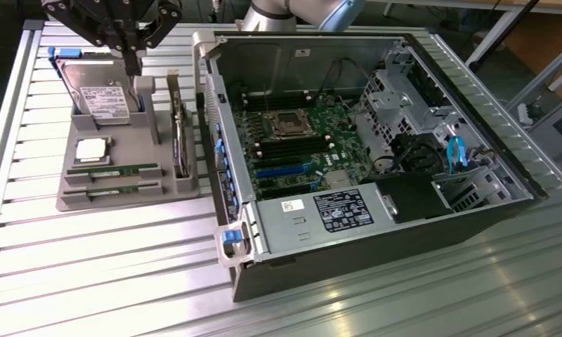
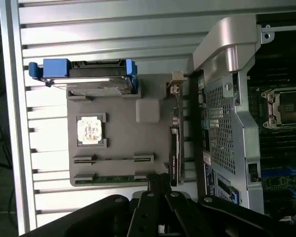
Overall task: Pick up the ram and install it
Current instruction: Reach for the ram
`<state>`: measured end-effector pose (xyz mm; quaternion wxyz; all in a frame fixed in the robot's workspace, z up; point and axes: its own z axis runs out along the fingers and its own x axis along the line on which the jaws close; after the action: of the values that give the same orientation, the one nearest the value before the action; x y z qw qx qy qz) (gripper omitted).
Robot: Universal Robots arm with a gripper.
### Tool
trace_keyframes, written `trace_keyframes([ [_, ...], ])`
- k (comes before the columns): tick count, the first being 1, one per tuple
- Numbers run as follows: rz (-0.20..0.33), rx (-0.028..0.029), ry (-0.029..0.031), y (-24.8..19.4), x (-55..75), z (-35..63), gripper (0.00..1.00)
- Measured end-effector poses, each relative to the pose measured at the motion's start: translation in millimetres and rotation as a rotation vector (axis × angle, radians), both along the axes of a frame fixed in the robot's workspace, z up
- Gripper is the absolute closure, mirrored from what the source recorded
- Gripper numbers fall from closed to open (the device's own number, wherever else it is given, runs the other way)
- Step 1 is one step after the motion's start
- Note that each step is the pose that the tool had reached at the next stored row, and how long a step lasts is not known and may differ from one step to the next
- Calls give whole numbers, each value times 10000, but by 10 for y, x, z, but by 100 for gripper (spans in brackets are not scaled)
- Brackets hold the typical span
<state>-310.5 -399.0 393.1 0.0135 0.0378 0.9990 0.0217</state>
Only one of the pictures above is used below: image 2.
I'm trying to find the green RAM stick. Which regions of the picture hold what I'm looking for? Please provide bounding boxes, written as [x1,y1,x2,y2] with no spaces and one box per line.
[75,175,149,185]

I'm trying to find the blue connector tab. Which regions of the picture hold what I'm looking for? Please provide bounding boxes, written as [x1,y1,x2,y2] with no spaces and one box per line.
[227,186,239,205]

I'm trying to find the black graphics card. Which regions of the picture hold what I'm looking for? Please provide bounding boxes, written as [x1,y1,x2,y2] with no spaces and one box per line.
[166,71,186,187]

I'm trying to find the grey parts rack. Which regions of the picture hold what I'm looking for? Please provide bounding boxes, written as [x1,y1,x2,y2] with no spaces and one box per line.
[66,73,188,188]

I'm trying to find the silver CPU chip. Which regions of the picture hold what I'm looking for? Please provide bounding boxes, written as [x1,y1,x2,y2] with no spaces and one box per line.
[77,117,101,146]

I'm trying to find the dark green motherboard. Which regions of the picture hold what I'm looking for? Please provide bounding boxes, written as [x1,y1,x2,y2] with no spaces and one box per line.
[246,71,296,223]

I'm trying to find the light grey square block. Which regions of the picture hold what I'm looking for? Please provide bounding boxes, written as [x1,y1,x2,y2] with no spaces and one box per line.
[135,98,161,123]

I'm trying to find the silver PC case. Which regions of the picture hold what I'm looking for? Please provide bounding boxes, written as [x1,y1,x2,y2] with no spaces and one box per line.
[187,13,296,223]

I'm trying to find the hard disk with blue carrier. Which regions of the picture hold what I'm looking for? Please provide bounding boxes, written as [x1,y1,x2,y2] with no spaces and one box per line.
[28,58,139,96]

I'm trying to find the CPU socket with metal frame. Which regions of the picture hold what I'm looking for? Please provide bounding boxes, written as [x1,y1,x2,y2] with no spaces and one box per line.
[260,87,296,129]

